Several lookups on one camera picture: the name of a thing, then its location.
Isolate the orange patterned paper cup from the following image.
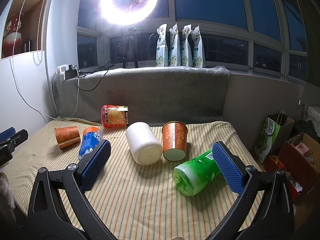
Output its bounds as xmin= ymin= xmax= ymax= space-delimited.
xmin=162 ymin=121 xmax=188 ymax=161

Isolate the blue label plastic bottle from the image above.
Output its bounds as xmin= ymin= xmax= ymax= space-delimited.
xmin=78 ymin=126 xmax=103 ymax=160

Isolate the green plastic bottle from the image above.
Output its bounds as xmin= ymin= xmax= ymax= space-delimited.
xmin=172 ymin=149 xmax=220 ymax=197

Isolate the red orange snack can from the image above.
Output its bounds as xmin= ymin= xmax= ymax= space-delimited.
xmin=101 ymin=105 xmax=129 ymax=128

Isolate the striped beige cushion mat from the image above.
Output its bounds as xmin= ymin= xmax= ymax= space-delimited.
xmin=3 ymin=119 xmax=237 ymax=239

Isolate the white plastic jar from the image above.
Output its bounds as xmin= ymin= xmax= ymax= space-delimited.
xmin=126 ymin=122 xmax=163 ymax=166

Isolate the green white shopping bag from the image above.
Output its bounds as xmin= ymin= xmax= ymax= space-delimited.
xmin=254 ymin=111 xmax=295 ymax=164

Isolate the red cardboard box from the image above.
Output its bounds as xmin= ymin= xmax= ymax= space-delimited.
xmin=264 ymin=133 xmax=319 ymax=202

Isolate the white power strip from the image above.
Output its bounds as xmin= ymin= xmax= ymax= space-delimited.
xmin=55 ymin=64 xmax=79 ymax=81

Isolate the red white vase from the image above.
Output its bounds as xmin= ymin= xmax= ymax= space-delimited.
xmin=2 ymin=12 xmax=24 ymax=57

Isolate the white green pouch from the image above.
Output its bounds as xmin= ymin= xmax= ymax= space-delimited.
xmin=169 ymin=23 xmax=181 ymax=67
xmin=181 ymin=24 xmax=193 ymax=67
xmin=156 ymin=24 xmax=168 ymax=67
xmin=191 ymin=25 xmax=205 ymax=68

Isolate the black tripod stand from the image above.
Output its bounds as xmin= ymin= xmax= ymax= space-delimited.
xmin=123 ymin=25 xmax=138 ymax=68

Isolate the white cable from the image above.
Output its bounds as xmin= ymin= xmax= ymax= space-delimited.
xmin=9 ymin=0 xmax=81 ymax=120

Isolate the black cable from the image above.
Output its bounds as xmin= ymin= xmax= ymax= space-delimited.
xmin=74 ymin=56 xmax=128 ymax=92

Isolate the white bead cord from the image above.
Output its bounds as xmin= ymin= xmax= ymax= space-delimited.
xmin=32 ymin=0 xmax=54 ymax=66

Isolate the ring light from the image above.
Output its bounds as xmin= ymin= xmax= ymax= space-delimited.
xmin=100 ymin=0 xmax=158 ymax=26

